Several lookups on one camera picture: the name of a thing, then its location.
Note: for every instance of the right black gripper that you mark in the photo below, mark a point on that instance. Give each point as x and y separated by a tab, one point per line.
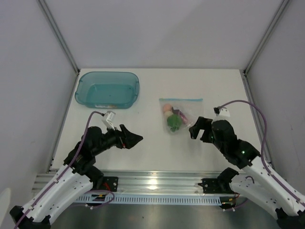
203	124

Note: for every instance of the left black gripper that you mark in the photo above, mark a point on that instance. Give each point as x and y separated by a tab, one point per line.
125	138

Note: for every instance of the green bell pepper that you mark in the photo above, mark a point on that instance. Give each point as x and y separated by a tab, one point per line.
174	122

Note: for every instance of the clear zip top bag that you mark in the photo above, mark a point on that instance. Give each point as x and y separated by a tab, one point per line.
192	108

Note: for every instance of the purple eggplant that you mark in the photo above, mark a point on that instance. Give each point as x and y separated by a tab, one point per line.
178	112

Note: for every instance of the white egg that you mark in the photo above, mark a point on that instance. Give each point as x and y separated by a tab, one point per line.
168	114

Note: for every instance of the pink egg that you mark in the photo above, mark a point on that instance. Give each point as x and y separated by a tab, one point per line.
167	107

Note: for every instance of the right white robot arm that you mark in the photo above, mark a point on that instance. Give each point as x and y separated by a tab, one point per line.
260	184

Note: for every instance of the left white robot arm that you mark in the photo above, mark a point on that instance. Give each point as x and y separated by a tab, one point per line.
77	176

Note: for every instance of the teal plastic bin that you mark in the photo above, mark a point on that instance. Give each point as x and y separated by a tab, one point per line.
108	90

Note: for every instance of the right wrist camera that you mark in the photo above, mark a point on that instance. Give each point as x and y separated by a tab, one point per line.
221	111

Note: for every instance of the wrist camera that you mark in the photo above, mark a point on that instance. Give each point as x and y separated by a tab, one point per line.
108	118
221	111

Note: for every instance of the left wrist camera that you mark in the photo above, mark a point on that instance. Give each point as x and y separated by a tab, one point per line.
108	118

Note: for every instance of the aluminium mounting rail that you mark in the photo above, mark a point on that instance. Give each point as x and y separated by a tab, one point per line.
159	182

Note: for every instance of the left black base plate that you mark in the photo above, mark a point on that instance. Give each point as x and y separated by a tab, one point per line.
110	184

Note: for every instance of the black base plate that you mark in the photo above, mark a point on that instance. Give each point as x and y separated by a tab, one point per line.
110	184
215	186

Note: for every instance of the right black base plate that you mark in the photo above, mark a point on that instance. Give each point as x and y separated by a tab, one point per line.
215	186

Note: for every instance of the slotted white cable duct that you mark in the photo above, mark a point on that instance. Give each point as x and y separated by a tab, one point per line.
198	200

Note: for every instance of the right aluminium frame post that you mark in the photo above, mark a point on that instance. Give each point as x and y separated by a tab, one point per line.
267	34

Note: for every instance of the aluminium frame post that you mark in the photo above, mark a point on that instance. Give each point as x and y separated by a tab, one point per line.
57	33
267	34

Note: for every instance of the left aluminium frame post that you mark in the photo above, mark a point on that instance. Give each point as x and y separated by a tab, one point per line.
57	33

